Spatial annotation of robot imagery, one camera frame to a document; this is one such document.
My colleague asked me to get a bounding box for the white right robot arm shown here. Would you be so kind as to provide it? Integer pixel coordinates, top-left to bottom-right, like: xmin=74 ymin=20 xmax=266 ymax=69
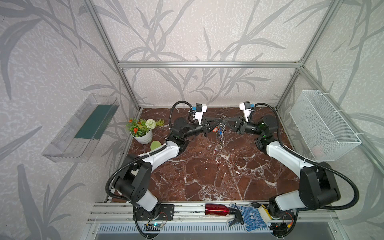
xmin=221 ymin=102 xmax=360 ymax=217

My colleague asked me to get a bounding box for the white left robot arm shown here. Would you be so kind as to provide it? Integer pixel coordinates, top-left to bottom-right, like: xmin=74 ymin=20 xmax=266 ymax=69
xmin=105 ymin=101 xmax=223 ymax=216

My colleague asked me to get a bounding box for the green garden trowel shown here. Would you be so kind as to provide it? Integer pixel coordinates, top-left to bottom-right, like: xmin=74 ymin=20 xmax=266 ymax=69
xmin=150 ymin=141 xmax=162 ymax=151

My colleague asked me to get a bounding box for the potted artificial flower plant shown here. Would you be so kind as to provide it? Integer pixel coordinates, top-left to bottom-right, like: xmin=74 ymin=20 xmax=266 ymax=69
xmin=126 ymin=119 xmax=165 ymax=145

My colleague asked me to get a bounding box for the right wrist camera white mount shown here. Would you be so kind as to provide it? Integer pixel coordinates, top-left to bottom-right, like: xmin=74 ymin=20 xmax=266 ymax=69
xmin=239 ymin=101 xmax=255 ymax=122

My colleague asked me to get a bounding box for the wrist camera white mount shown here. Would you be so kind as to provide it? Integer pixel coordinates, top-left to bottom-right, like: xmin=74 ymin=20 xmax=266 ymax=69
xmin=192 ymin=103 xmax=207 ymax=125
xmin=239 ymin=101 xmax=255 ymax=122

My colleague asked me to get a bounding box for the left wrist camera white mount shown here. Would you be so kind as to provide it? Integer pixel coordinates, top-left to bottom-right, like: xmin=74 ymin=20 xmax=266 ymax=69
xmin=192 ymin=103 xmax=207 ymax=125

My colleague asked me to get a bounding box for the aluminium frame crossbar back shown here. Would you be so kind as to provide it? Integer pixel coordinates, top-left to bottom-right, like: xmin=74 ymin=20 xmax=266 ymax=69
xmin=118 ymin=61 xmax=302 ymax=69

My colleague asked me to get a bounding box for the white wire mesh basket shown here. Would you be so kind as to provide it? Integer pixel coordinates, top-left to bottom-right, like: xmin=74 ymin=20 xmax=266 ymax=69
xmin=290 ymin=90 xmax=362 ymax=162

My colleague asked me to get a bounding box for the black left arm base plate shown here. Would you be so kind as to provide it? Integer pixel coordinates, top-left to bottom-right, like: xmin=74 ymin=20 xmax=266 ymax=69
xmin=134 ymin=204 xmax=175 ymax=221

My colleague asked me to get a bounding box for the clear plastic wall shelf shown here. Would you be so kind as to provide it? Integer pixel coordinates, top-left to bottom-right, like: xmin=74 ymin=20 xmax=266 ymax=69
xmin=42 ymin=94 xmax=120 ymax=163

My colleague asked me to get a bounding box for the aluminium frame post right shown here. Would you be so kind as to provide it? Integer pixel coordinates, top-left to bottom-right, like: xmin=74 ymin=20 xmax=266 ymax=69
xmin=276 ymin=0 xmax=343 ymax=110

